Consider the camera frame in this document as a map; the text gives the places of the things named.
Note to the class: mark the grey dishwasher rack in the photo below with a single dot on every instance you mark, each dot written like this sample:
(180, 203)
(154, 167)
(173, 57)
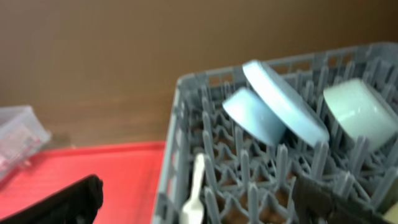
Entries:
(246, 181)

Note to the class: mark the light blue plate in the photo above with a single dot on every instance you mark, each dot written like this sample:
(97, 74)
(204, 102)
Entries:
(285, 102)

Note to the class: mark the red serving tray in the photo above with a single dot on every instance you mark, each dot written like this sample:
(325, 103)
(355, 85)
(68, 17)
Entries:
(130, 174)

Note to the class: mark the light blue bowl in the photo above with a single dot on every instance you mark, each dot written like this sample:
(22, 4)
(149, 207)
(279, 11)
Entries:
(246, 109)

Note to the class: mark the clear plastic bin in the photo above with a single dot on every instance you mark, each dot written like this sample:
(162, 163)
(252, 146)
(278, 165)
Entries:
(22, 136)

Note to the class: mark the mint green bowl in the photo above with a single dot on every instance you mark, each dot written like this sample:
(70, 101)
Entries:
(360, 110)

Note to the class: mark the yellow plastic cup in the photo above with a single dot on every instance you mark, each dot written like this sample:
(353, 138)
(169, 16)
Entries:
(392, 214)

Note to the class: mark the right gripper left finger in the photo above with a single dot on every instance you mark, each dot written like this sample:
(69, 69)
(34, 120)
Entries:
(74, 204)

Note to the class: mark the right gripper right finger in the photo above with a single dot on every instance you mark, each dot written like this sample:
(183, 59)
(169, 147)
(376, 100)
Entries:
(313, 201)

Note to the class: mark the white plastic spoon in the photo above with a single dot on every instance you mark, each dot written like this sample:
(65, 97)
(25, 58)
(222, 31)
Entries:
(193, 209)

